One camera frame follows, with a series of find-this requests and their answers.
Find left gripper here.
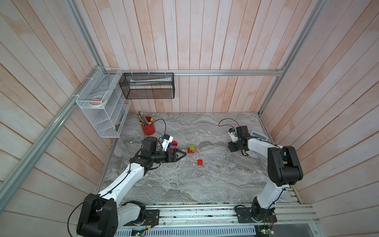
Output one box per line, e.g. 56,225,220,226
151,148,186,163

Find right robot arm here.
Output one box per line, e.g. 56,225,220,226
228,126,304,222

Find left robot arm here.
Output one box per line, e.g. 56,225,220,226
76,134,187,237

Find grey calculator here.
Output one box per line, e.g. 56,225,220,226
250,131,269,141

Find red pen cup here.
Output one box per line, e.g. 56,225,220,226
140,116,156,136

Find pens in cup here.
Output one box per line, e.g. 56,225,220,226
135,111,154,126

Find black mesh basket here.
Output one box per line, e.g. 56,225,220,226
119,73,175,100

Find tape roll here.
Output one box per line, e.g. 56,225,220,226
87,94,108,108

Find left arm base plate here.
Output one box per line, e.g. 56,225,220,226
132,209,160,227

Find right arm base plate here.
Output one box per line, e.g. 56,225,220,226
234,205,277,223

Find white wire shelf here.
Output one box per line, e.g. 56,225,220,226
76,67,131,138

